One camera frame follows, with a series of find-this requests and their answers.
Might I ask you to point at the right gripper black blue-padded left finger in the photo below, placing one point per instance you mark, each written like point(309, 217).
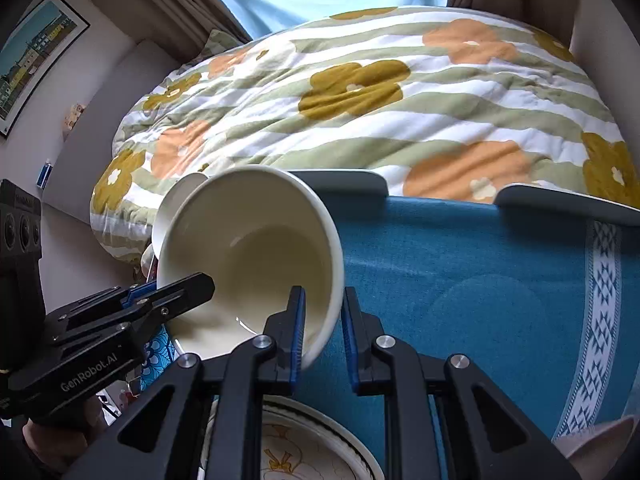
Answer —
point(266, 365)

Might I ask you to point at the beige curtain left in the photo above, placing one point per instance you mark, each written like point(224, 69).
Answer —
point(186, 25)

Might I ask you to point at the person's left hand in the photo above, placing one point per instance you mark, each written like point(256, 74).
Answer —
point(58, 449)

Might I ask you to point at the floral striped duvet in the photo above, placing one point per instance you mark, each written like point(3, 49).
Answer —
point(385, 90)

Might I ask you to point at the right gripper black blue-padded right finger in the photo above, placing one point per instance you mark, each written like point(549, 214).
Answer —
point(380, 364)

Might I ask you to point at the cream ceramic bowl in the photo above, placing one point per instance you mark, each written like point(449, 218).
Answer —
point(256, 231)

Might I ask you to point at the blue item on headboard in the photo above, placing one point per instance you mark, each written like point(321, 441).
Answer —
point(44, 175)

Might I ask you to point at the grey folding tray table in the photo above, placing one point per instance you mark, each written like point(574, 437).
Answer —
point(472, 187)

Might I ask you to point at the pink peach bowl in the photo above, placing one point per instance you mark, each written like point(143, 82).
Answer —
point(594, 450)

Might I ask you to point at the oval plate with yellow print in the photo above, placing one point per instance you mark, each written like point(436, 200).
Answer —
point(299, 442)

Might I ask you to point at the grey bed headboard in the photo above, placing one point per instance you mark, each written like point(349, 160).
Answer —
point(88, 149)

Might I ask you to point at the blue patterned table cloth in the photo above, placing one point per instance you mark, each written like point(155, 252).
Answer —
point(533, 315)

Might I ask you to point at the black camera box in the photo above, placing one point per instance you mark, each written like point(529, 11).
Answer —
point(21, 293)

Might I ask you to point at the framed city picture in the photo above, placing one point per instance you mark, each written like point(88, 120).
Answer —
point(44, 34)

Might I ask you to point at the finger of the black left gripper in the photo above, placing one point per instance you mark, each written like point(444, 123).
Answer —
point(146, 317)
point(113, 300)

